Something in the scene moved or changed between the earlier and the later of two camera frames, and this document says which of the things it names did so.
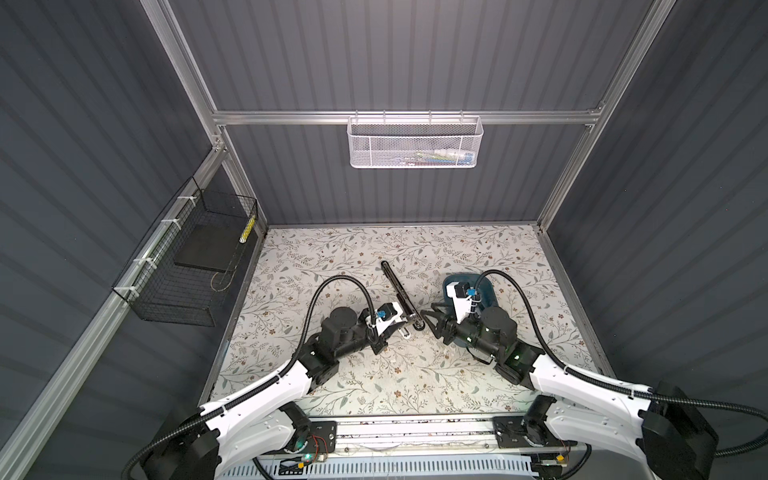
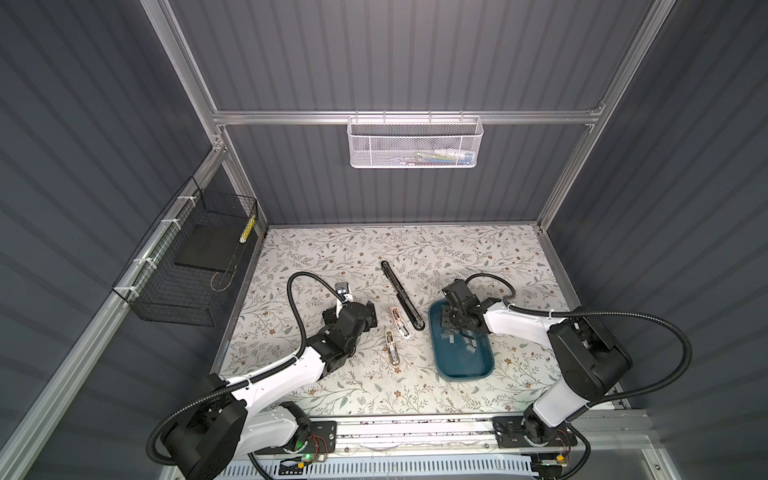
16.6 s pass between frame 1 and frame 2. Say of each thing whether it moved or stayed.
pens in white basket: stayed
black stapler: stayed
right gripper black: moved
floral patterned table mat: stayed
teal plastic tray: moved
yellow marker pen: stayed
